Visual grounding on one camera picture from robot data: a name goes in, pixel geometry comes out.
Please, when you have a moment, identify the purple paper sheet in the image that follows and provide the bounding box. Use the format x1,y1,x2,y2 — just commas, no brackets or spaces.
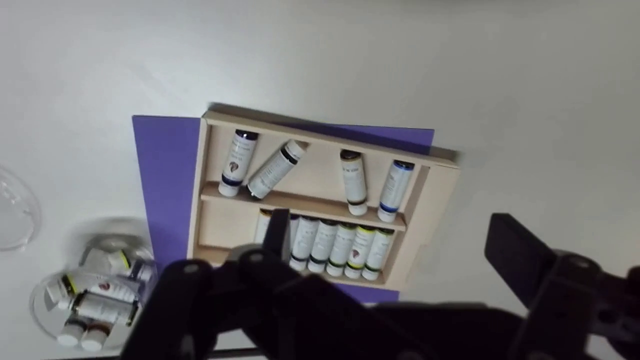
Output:
131,115,435,304

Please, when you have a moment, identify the white bottle red band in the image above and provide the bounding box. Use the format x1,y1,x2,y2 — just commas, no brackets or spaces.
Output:
80,322,112,352

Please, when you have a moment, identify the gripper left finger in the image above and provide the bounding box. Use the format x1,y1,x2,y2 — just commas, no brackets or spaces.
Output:
120,208,373,360

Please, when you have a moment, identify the white bottle black band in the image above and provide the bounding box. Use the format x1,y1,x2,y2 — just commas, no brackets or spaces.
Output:
247,140,308,200
70,294,137,326

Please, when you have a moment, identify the clear plastic lid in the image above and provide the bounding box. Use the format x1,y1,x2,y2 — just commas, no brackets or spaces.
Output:
0,165,42,252

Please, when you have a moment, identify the white bottle yellow band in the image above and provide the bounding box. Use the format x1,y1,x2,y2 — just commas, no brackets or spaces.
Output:
82,247,132,275
45,274,79,307

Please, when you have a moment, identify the white bottle dark band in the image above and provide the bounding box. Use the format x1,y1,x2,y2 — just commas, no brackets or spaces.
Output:
127,260,154,284
56,320,86,347

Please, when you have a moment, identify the white bottle yellow cap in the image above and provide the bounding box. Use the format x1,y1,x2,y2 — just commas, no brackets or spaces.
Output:
344,225,377,280

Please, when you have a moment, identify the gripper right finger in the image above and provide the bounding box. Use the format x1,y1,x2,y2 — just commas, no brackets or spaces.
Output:
483,212,640,360

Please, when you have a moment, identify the white bottle brown cap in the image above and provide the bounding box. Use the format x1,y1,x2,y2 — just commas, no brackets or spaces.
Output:
340,149,369,217

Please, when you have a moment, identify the white bottle dark green cap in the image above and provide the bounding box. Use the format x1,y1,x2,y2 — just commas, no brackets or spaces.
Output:
326,222,357,277

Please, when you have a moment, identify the white bottle navy cap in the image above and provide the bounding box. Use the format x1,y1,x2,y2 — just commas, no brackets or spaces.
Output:
218,129,260,198

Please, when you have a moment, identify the clear plastic container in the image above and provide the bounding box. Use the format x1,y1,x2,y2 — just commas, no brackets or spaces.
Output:
29,217,160,353

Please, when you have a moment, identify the wooden tray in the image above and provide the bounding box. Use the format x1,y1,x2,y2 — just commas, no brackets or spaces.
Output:
186,102,461,293

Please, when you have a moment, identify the white bottle red logo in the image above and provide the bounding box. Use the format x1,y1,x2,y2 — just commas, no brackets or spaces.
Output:
67,275,142,304

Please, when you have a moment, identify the white bottle blue cap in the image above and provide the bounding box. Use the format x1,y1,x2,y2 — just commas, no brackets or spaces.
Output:
377,160,416,223

